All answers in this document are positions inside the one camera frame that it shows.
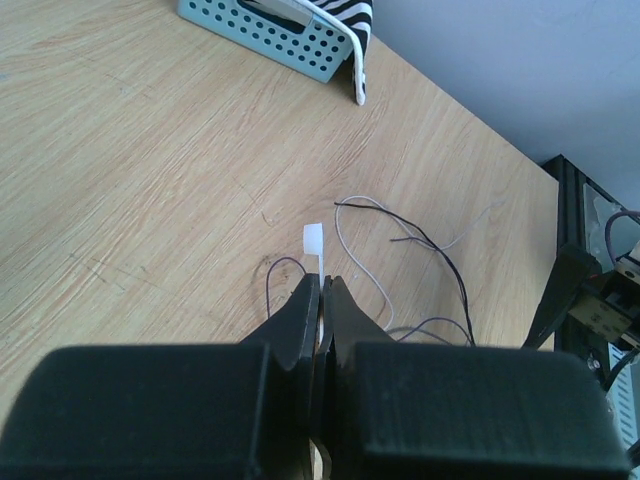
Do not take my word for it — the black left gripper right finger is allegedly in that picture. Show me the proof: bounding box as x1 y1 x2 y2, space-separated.
323 278 631 479

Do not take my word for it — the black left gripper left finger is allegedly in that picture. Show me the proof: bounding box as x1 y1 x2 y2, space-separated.
1 274 320 479

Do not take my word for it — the purple wire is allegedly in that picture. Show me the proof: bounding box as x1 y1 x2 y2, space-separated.
264 237 474 346

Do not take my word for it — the white zip tie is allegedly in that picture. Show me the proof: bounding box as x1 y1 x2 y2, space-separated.
303 223 326 347

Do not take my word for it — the white wire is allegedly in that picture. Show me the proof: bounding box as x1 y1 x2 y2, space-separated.
333 195 506 334

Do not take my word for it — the light blue perforated basket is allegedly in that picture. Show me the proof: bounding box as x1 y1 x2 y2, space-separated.
177 0 353 83

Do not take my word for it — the black white striped cloth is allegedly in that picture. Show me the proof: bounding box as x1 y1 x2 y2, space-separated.
259 0 376 106

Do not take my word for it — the black cage frame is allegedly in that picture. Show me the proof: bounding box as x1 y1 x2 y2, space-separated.
519 154 640 386

